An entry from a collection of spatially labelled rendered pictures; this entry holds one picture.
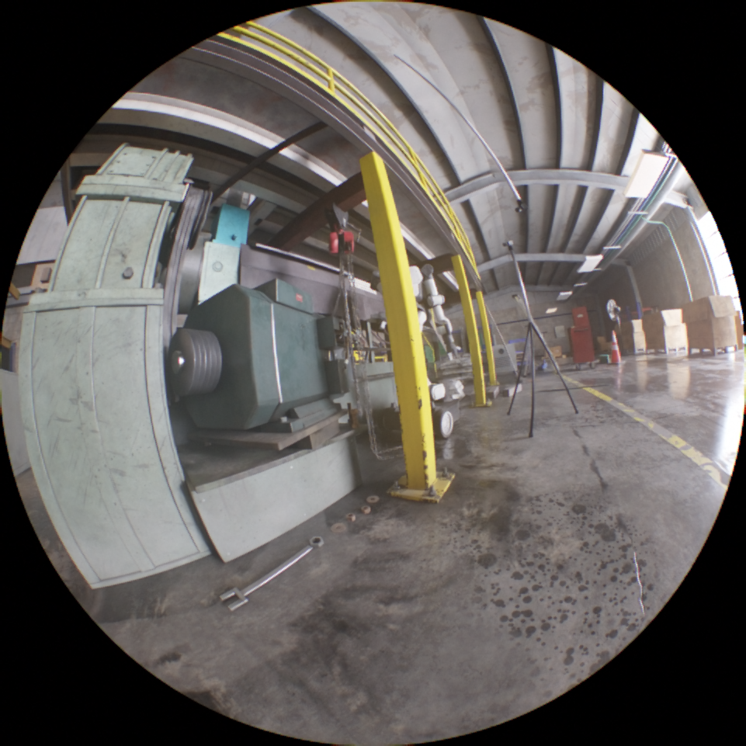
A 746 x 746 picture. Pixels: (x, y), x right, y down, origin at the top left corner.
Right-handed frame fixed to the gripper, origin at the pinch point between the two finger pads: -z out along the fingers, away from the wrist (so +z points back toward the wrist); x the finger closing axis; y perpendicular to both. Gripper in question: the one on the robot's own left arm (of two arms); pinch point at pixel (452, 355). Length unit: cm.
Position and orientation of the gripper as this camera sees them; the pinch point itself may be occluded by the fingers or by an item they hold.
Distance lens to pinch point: 191.8
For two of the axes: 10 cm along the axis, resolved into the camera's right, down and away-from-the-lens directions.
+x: 1.0, -1.0, -9.9
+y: 9.6, -2.7, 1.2
